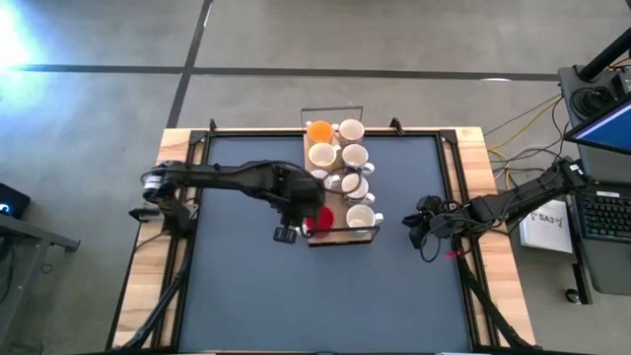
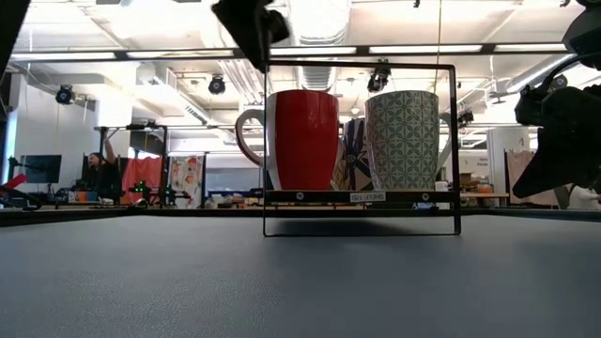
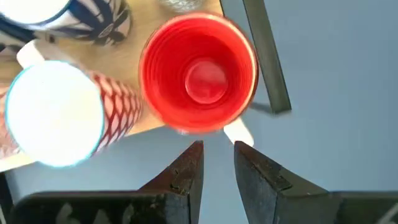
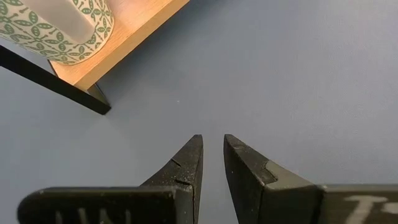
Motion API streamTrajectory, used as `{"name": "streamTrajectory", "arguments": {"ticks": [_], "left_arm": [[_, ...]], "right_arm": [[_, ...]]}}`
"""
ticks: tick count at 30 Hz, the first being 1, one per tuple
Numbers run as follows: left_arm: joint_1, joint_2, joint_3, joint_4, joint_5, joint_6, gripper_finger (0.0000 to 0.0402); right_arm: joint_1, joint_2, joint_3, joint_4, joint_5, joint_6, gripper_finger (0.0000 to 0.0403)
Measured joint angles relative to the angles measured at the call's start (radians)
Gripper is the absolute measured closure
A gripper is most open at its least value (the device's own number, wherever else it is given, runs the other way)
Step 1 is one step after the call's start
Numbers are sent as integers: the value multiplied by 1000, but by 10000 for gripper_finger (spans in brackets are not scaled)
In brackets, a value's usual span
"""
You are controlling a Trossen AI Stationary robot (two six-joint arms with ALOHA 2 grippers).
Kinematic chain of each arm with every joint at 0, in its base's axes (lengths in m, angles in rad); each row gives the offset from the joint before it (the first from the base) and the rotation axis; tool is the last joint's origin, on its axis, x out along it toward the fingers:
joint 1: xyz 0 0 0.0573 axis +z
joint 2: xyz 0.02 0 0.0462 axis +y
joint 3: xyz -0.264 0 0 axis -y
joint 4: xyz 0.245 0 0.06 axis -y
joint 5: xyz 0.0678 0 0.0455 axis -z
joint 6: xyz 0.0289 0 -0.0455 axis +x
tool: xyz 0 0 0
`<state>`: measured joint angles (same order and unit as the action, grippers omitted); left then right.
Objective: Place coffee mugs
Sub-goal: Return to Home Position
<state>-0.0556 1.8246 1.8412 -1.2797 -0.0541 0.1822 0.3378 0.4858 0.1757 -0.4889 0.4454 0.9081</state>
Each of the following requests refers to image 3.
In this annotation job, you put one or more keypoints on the grey-blue table mat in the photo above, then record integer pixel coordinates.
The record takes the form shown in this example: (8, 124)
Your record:
(342, 93)

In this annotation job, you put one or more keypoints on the glossy red mug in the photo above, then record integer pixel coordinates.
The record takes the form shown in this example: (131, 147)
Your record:
(205, 81)

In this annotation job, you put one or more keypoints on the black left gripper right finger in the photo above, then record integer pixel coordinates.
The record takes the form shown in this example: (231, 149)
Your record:
(267, 193)

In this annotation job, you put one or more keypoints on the white mug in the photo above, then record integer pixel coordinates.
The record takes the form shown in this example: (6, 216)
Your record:
(102, 21)

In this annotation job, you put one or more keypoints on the red lattice patterned mug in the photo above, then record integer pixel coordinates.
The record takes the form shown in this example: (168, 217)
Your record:
(56, 112)

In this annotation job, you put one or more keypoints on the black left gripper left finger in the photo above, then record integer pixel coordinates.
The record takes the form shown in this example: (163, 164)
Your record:
(174, 193)

